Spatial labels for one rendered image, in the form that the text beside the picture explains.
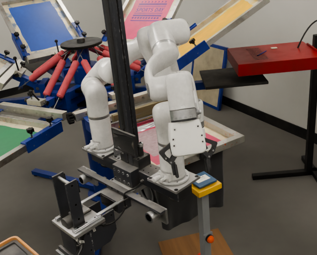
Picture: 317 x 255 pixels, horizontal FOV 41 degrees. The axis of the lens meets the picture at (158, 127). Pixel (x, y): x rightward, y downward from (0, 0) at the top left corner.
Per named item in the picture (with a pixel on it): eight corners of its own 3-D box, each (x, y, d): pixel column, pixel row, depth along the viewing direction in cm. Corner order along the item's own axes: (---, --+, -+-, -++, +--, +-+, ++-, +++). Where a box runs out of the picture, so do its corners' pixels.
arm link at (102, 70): (139, 28, 173) (127, 21, 189) (82, 99, 176) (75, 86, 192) (164, 50, 180) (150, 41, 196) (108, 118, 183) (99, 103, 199)
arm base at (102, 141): (96, 158, 185) (90, 126, 179) (79, 150, 194) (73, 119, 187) (123, 144, 195) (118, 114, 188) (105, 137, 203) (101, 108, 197)
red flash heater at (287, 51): (302, 53, 344) (303, 39, 339) (323, 71, 302) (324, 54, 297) (227, 60, 345) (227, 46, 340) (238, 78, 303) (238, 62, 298)
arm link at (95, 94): (90, 122, 182) (84, 87, 176) (85, 112, 194) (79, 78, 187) (112, 118, 185) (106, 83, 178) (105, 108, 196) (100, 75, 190)
